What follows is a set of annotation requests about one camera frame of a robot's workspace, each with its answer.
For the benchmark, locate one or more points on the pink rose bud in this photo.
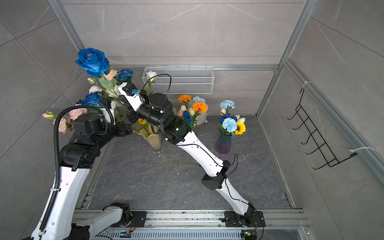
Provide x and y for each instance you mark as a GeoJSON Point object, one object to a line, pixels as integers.
{"type": "Point", "coordinates": [48, 115]}

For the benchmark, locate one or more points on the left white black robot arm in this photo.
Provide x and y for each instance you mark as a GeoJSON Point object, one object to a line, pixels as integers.
{"type": "Point", "coordinates": [73, 164]}

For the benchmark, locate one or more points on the light blue carnation middle vase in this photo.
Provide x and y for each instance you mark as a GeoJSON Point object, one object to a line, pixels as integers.
{"type": "Point", "coordinates": [199, 99]}

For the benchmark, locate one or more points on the blue rose upper left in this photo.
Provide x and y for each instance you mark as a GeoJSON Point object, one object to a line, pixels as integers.
{"type": "Point", "coordinates": [92, 99]}

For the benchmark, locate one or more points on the clear green glass vase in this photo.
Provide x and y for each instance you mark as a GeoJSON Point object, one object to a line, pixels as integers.
{"type": "Point", "coordinates": [192, 123]}

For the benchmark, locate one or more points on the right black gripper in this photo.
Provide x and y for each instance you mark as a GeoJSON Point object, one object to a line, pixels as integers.
{"type": "Point", "coordinates": [135, 115]}

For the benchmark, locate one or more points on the pink rose middle left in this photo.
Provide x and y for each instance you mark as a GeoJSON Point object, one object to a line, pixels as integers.
{"type": "Point", "coordinates": [74, 114]}

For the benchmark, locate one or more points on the light blue carnation lower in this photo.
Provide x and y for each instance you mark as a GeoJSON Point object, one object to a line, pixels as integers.
{"type": "Point", "coordinates": [230, 125]}

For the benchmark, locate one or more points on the light blue carnation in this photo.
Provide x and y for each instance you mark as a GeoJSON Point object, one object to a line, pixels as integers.
{"type": "Point", "coordinates": [230, 125]}
{"type": "Point", "coordinates": [227, 104]}

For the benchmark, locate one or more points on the small white rose left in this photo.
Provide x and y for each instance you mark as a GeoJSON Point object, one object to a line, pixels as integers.
{"type": "Point", "coordinates": [95, 89]}

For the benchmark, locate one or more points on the orange carnation large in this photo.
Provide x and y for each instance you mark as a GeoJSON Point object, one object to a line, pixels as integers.
{"type": "Point", "coordinates": [200, 107]}

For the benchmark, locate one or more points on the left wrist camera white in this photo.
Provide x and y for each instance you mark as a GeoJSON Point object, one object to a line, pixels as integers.
{"type": "Point", "coordinates": [108, 109]}

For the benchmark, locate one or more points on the pink rose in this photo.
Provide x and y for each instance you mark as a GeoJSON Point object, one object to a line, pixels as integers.
{"type": "Point", "coordinates": [74, 114]}
{"type": "Point", "coordinates": [63, 128]}

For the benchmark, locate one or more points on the yellow wavy glass vase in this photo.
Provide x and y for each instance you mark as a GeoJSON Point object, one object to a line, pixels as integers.
{"type": "Point", "coordinates": [150, 134]}

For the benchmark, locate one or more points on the white rose tall stem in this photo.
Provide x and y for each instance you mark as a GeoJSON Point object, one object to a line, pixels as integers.
{"type": "Point", "coordinates": [151, 76]}

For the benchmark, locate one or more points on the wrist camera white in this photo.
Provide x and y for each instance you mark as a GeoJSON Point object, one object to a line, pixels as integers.
{"type": "Point", "coordinates": [132, 94]}
{"type": "Point", "coordinates": [108, 109]}

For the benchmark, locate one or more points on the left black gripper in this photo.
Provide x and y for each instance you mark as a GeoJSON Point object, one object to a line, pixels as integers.
{"type": "Point", "coordinates": [126, 128]}

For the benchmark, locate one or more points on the orange carnation small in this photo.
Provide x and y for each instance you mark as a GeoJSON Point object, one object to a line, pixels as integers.
{"type": "Point", "coordinates": [184, 98]}

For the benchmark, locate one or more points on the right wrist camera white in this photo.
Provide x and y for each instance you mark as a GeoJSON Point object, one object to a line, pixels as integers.
{"type": "Point", "coordinates": [132, 94]}

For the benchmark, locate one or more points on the peach rose pair top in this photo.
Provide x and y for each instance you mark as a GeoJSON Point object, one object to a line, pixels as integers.
{"type": "Point", "coordinates": [111, 74]}

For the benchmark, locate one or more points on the black wire hook rack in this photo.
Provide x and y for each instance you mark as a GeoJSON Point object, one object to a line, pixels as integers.
{"type": "Point", "coordinates": [316, 137]}

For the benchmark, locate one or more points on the yellow sunflower purple vase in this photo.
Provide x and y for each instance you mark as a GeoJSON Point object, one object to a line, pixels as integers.
{"type": "Point", "coordinates": [241, 128]}

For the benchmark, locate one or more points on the blue rose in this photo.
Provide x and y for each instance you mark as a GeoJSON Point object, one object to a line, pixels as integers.
{"type": "Point", "coordinates": [92, 99]}
{"type": "Point", "coordinates": [124, 74]}

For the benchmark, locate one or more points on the small yellow sunflower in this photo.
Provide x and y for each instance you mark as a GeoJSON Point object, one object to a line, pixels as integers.
{"type": "Point", "coordinates": [142, 122]}

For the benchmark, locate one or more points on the purple glass vase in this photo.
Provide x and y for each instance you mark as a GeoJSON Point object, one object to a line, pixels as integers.
{"type": "Point", "coordinates": [224, 144]}

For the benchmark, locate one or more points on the blue rose top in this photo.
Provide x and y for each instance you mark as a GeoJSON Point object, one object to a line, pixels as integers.
{"type": "Point", "coordinates": [124, 74]}

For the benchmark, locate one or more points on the pink rose lower left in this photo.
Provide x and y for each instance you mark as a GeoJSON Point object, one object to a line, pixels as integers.
{"type": "Point", "coordinates": [63, 128]}

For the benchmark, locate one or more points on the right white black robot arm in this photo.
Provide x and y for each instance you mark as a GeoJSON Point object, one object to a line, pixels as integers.
{"type": "Point", "coordinates": [157, 110]}

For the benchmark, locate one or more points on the metal base rail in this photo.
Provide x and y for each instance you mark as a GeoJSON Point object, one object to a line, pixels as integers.
{"type": "Point", "coordinates": [283, 224]}

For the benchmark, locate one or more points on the light blue carnation upper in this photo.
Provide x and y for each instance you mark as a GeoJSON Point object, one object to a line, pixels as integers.
{"type": "Point", "coordinates": [227, 104]}

